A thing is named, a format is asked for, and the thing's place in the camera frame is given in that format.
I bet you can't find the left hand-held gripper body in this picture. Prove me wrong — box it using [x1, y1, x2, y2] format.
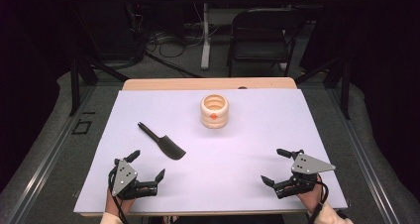
[108, 159, 159, 200]

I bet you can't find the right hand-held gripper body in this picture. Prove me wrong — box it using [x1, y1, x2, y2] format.
[273, 152, 337, 200]

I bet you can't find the black spatula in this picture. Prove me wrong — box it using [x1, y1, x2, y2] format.
[137, 121, 187, 162]

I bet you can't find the cream ribbed utensil holder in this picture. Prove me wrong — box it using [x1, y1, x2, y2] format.
[199, 93, 230, 130]

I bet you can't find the person's left hand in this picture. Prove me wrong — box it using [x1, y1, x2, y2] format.
[105, 188, 137, 217]

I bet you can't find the person's right hand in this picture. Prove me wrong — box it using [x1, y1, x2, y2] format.
[296, 175, 324, 214]

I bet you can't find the white table mat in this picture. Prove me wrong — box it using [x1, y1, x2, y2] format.
[72, 88, 349, 214]

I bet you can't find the black metal stand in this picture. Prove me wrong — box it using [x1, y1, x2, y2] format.
[294, 56, 352, 121]
[67, 56, 131, 117]

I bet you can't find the wooden table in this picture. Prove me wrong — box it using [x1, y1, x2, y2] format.
[79, 77, 349, 218]

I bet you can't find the black folding chair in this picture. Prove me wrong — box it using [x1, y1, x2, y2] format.
[226, 8, 307, 78]

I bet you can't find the dark equipment cabinet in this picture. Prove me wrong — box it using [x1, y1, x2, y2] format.
[74, 1, 147, 62]

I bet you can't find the white table leg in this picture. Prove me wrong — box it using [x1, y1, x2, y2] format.
[200, 2, 213, 70]

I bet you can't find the left hand-held gripper black cable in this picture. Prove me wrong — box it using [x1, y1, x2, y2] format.
[108, 166, 130, 224]

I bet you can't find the hand-held gripper black cable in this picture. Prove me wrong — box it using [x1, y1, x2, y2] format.
[306, 180, 330, 224]
[108, 166, 130, 224]

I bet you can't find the right hand-held gripper black cable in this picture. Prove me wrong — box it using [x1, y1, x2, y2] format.
[306, 180, 330, 224]

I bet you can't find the grey metal floor rail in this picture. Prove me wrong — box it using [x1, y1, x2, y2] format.
[326, 84, 401, 224]
[5, 84, 97, 224]

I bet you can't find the thick black floor cable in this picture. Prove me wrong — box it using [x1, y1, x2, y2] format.
[144, 51, 203, 79]

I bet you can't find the tangle of floor cables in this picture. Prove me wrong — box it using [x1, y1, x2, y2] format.
[145, 27, 206, 58]

